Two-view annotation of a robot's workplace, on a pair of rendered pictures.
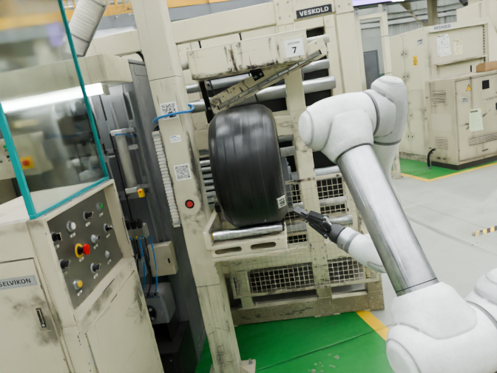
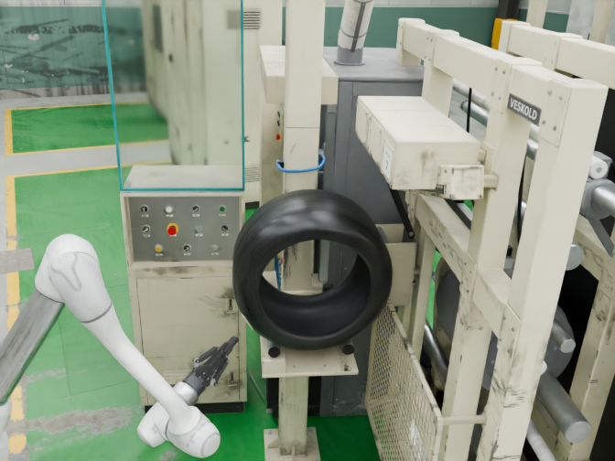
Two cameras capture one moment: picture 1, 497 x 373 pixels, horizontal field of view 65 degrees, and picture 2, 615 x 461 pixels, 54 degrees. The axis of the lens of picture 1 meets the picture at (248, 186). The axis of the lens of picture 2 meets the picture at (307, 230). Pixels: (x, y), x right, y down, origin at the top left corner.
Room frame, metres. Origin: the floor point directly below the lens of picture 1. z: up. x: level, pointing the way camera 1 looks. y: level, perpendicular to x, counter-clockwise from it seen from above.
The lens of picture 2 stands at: (1.42, -1.96, 2.24)
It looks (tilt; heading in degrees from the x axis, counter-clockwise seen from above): 24 degrees down; 77
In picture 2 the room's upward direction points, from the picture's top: 2 degrees clockwise
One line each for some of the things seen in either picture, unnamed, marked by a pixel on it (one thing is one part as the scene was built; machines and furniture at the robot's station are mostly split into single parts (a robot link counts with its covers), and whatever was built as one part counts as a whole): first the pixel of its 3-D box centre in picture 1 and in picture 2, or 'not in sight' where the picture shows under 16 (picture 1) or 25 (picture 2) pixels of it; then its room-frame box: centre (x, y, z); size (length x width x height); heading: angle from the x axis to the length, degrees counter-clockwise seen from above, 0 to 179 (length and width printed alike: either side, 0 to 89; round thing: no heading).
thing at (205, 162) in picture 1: (211, 182); (390, 264); (2.29, 0.21, 1.05); 0.20 x 0.15 x 0.30; 84
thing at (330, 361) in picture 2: (251, 240); (306, 346); (1.88, 0.03, 0.80); 0.37 x 0.36 x 0.02; 174
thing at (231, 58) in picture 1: (248, 56); (407, 137); (2.17, -0.12, 1.71); 0.61 x 0.25 x 0.15; 84
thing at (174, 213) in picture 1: (168, 179); not in sight; (1.87, 0.38, 1.19); 0.05 x 0.04 x 0.48; 174
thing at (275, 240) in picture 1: (248, 244); (271, 339); (1.75, 0.05, 0.84); 0.36 x 0.09 x 0.06; 84
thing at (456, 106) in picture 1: (467, 119); not in sight; (5.51, -3.25, 0.62); 0.91 x 0.58 x 1.25; 103
